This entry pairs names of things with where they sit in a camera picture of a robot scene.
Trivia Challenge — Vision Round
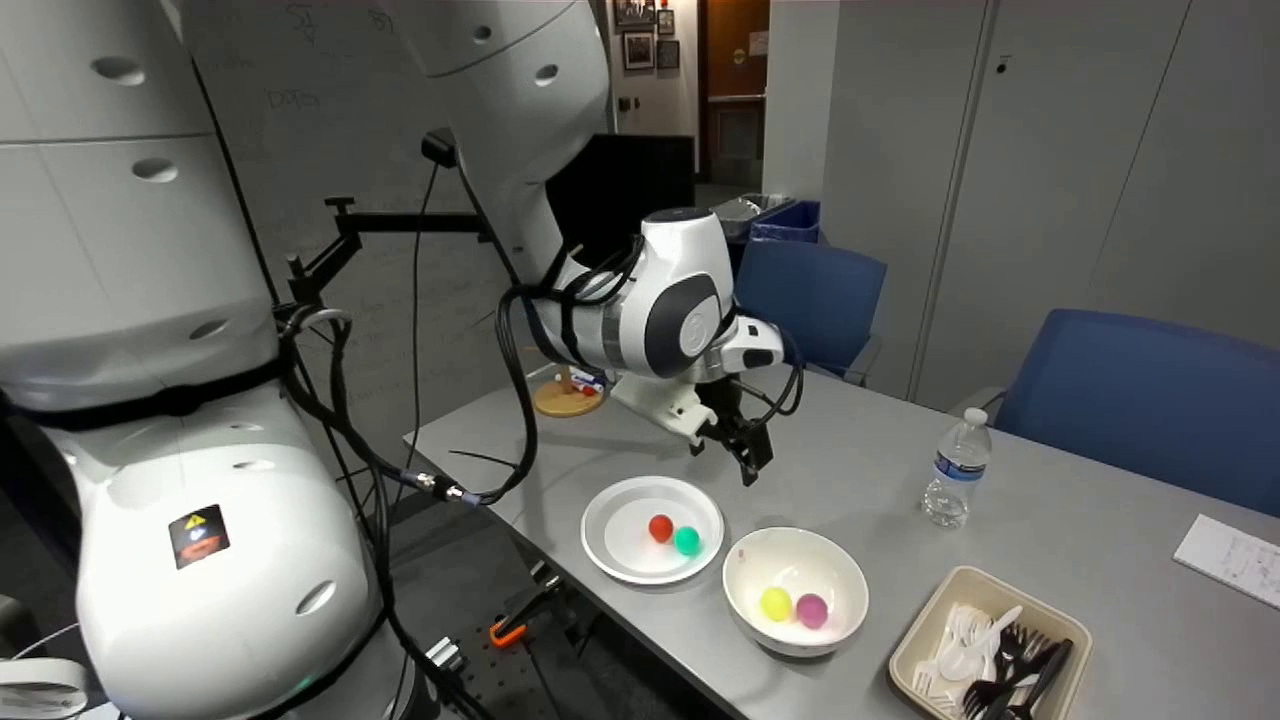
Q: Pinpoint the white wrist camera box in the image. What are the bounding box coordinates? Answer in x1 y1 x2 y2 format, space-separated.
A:
616 374 717 449

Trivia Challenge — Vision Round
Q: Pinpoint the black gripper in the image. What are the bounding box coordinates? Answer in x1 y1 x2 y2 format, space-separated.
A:
695 378 773 488

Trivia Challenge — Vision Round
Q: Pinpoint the red ball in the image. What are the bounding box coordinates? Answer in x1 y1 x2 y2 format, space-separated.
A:
649 511 676 545

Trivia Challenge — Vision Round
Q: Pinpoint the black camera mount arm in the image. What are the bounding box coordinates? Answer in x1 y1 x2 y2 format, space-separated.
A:
288 196 494 303

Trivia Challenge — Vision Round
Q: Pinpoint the green ball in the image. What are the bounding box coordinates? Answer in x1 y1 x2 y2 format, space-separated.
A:
672 523 706 561

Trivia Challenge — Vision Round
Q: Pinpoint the clear water bottle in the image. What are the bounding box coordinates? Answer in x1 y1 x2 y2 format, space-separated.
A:
922 406 994 528

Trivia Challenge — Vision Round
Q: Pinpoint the beige cutlery tray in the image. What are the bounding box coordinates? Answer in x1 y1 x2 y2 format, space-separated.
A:
890 563 1091 720

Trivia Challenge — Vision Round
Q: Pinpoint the white foam plate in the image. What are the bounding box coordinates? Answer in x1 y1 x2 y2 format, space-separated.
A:
580 474 726 587

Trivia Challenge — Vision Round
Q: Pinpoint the white plastic cutlery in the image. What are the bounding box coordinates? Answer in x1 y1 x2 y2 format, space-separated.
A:
911 604 1022 703

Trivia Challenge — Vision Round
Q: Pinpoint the black plastic fork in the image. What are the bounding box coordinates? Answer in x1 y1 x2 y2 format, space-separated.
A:
961 625 1078 720

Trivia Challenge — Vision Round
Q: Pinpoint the wooden peg stand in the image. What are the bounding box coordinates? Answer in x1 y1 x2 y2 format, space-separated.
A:
531 367 605 419

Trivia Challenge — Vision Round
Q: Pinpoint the blue chair right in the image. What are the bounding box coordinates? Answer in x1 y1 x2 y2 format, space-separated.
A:
995 307 1280 517

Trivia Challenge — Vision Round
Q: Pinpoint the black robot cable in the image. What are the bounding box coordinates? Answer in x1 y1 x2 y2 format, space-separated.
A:
271 283 553 720

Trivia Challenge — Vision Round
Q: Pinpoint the blue chair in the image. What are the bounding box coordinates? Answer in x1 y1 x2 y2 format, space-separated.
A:
995 307 1280 517
737 241 890 382

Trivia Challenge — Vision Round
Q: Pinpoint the yellow ball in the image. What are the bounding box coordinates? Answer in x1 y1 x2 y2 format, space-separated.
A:
762 587 794 625

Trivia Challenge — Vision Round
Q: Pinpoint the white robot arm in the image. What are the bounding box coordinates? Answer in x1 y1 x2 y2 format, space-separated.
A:
0 0 783 720

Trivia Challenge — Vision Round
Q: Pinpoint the white paper sheet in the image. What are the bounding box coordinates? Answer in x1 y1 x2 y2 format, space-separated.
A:
1176 517 1280 608

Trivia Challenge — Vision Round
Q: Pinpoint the purple ball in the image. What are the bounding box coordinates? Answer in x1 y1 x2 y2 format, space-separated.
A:
798 590 829 629

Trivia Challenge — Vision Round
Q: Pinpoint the orange black clamp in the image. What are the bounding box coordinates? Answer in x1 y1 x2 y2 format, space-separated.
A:
489 578 562 650

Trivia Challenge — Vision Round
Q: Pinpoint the blue chair middle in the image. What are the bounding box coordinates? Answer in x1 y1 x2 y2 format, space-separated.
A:
737 241 890 382

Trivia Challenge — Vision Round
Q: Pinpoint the white bowl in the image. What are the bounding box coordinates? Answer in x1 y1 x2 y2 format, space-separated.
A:
722 528 872 660

